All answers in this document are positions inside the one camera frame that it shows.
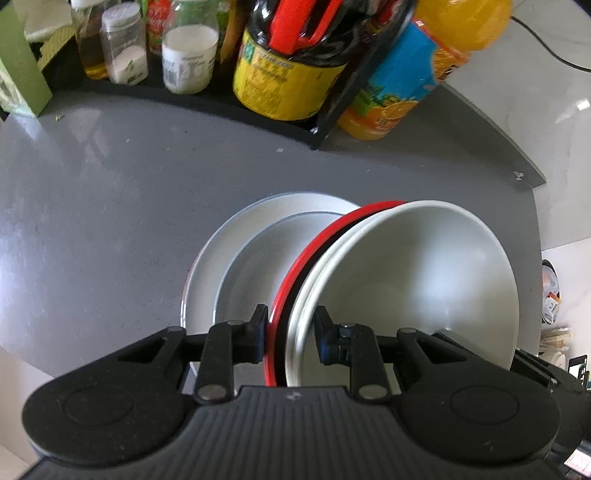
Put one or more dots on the orange juice bottle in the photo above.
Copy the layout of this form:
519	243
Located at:
406	83

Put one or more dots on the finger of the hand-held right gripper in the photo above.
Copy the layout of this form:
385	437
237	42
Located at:
480	353

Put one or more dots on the dark sauce bottle yellow label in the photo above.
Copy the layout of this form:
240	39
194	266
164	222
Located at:
286	78

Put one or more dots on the white plate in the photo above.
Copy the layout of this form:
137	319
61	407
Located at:
240	249

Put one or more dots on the red labelled bottle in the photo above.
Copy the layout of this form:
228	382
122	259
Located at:
159	27

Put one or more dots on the white lidded jar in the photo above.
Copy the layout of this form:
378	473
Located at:
189	60

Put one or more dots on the red and black bowl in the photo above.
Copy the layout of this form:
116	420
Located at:
295	281

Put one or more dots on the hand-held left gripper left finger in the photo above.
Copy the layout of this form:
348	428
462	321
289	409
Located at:
256	339

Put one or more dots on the large white bowl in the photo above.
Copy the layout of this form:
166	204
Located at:
415	277

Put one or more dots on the round brown trash bin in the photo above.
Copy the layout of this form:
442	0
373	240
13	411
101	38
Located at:
549	290

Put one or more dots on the green box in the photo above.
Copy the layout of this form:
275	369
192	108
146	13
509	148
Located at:
21	69

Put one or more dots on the black condiment rack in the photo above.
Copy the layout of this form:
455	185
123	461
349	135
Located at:
207	101

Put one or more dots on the yellow oil bottle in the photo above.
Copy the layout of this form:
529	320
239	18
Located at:
90	50

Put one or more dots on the clear spice jar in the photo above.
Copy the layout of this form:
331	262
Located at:
124	55

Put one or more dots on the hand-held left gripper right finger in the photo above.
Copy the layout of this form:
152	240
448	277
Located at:
323	341

